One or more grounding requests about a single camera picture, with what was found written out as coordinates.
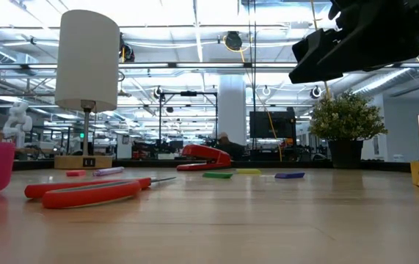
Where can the blue eraser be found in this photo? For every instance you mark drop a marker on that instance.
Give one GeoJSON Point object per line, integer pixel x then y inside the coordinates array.
{"type": "Point", "coordinates": [290, 175]}

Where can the yellow-green eraser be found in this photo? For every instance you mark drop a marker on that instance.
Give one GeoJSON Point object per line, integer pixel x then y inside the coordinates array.
{"type": "Point", "coordinates": [248, 171]}

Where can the green eraser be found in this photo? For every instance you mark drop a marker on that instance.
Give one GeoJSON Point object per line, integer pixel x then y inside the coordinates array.
{"type": "Point", "coordinates": [217, 175]}

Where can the purple pen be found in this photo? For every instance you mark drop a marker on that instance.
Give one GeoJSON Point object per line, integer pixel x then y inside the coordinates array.
{"type": "Point", "coordinates": [108, 171]}

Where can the pink eraser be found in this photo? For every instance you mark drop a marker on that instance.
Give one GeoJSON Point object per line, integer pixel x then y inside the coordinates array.
{"type": "Point", "coordinates": [76, 173]}

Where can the potted green plant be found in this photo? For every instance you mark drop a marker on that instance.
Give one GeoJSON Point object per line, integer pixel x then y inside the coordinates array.
{"type": "Point", "coordinates": [346, 121]}

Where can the black monitor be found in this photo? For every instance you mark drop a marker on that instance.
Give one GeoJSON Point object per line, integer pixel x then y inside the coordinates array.
{"type": "Point", "coordinates": [271, 124]}

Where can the white building column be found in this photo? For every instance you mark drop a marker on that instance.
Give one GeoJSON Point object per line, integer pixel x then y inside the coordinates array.
{"type": "Point", "coordinates": [232, 106]}

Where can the person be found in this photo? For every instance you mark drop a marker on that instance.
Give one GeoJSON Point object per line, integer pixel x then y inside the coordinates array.
{"type": "Point", "coordinates": [231, 148]}

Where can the red stapler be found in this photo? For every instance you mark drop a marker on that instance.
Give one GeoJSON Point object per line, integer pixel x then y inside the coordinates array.
{"type": "Point", "coordinates": [209, 154]}

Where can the white shade wooden base lamp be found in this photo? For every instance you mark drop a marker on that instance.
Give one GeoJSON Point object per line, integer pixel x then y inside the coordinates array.
{"type": "Point", "coordinates": [86, 58]}

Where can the white robot figure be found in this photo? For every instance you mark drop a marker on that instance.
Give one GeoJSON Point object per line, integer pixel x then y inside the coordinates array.
{"type": "Point", "coordinates": [17, 122]}

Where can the black aluminium table frame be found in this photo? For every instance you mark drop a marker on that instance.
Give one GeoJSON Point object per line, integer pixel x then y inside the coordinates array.
{"type": "Point", "coordinates": [286, 164]}

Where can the black background rig frame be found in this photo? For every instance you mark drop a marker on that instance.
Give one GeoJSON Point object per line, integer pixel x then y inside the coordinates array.
{"type": "Point", "coordinates": [160, 117]}

